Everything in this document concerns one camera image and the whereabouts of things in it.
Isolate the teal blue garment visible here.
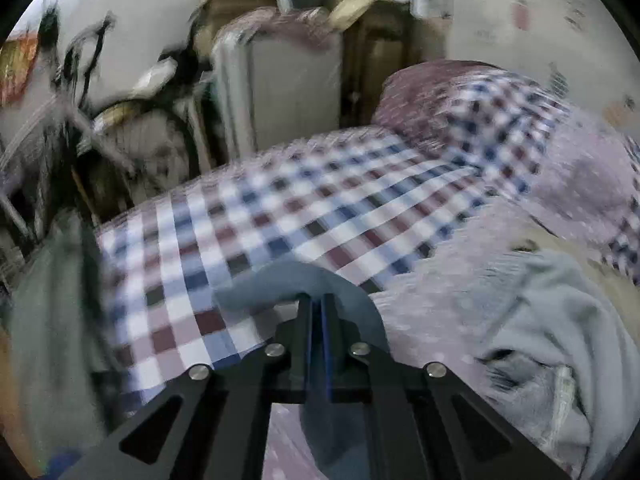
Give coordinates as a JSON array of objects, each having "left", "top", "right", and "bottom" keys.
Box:
[{"left": 215, "top": 260, "right": 391, "bottom": 478}]

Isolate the red wall poster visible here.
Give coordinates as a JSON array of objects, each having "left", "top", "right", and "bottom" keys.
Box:
[{"left": 0, "top": 35, "right": 41, "bottom": 106}]

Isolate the light blue garment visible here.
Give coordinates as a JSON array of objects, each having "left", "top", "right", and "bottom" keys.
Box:
[{"left": 470, "top": 250, "right": 636, "bottom": 480}]

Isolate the person's pale green shirt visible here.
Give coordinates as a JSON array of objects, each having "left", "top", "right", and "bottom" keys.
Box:
[{"left": 7, "top": 210, "right": 121, "bottom": 466}]

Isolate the purple checked quilt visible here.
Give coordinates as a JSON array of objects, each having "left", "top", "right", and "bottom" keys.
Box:
[{"left": 260, "top": 60, "right": 640, "bottom": 480}]

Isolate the silver suitcase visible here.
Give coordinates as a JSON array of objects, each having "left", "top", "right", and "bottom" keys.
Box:
[{"left": 212, "top": 7, "right": 346, "bottom": 161}]

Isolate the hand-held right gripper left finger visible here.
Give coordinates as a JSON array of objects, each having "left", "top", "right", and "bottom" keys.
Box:
[{"left": 60, "top": 294, "right": 317, "bottom": 480}]

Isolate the checked bed sheet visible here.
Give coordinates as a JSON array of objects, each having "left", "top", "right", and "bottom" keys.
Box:
[{"left": 95, "top": 125, "right": 501, "bottom": 401}]

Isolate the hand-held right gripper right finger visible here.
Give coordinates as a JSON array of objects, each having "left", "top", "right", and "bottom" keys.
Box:
[{"left": 320, "top": 293, "right": 572, "bottom": 480}]

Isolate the bicycle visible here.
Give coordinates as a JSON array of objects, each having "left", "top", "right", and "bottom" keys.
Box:
[{"left": 0, "top": 5, "right": 201, "bottom": 241}]

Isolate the patterned cream curtain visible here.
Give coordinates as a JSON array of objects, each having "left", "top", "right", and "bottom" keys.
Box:
[{"left": 410, "top": 0, "right": 640, "bottom": 131}]

